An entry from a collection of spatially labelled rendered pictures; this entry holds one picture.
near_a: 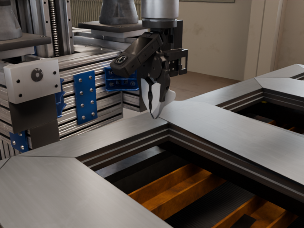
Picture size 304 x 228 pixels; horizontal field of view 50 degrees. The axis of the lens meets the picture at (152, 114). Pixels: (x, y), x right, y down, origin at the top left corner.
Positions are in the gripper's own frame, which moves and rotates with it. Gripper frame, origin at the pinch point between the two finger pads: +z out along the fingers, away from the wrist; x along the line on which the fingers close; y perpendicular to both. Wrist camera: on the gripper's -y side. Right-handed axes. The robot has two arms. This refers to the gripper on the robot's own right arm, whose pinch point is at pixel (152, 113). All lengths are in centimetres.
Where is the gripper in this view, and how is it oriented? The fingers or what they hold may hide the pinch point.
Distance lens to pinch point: 72.9
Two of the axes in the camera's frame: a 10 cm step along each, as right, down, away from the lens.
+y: 7.4, -2.5, 6.2
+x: -6.7, -2.7, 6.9
